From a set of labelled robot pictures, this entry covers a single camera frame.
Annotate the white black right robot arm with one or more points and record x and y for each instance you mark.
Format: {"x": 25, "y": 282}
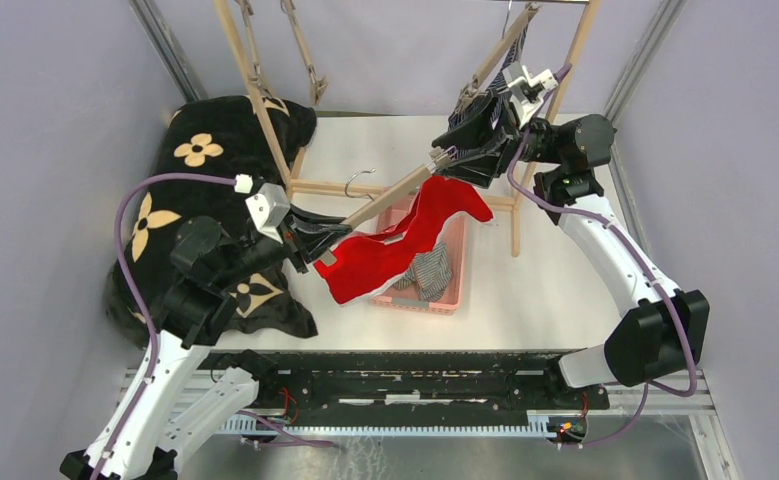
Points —
{"x": 659, "y": 338}

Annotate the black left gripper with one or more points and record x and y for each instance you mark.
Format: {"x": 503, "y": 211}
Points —
{"x": 323, "y": 232}

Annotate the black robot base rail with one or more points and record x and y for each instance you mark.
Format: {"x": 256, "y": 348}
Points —
{"x": 404, "y": 393}

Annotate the wooden clip hanger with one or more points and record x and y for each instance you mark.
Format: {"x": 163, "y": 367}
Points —
{"x": 257, "y": 74}
{"x": 318, "y": 84}

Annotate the wooden clothes rack frame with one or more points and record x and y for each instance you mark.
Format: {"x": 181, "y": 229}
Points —
{"x": 291, "y": 182}

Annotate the grey striped underwear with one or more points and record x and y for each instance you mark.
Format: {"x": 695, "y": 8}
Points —
{"x": 429, "y": 273}

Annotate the empty wooden clip hanger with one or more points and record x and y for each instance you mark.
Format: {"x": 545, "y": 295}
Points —
{"x": 257, "y": 74}

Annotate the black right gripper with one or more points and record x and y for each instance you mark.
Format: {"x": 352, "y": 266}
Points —
{"x": 481, "y": 168}

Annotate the dark striped boxer shorts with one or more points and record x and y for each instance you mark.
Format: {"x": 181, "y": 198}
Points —
{"x": 495, "y": 82}

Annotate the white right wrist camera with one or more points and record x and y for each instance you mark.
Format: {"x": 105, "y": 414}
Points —
{"x": 527, "y": 92}

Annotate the pink perforated plastic basket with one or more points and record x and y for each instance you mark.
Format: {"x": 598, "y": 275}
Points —
{"x": 454, "y": 235}

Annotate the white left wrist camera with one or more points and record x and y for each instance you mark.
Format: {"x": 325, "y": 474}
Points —
{"x": 267, "y": 204}

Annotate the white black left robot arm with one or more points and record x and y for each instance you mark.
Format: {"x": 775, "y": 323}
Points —
{"x": 143, "y": 439}

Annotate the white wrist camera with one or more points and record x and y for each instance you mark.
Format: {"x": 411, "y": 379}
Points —
{"x": 527, "y": 92}
{"x": 267, "y": 204}

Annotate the black beige flower blanket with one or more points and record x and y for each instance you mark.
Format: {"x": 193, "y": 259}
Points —
{"x": 218, "y": 137}

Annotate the red printed underwear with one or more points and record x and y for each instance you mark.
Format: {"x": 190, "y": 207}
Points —
{"x": 367, "y": 264}

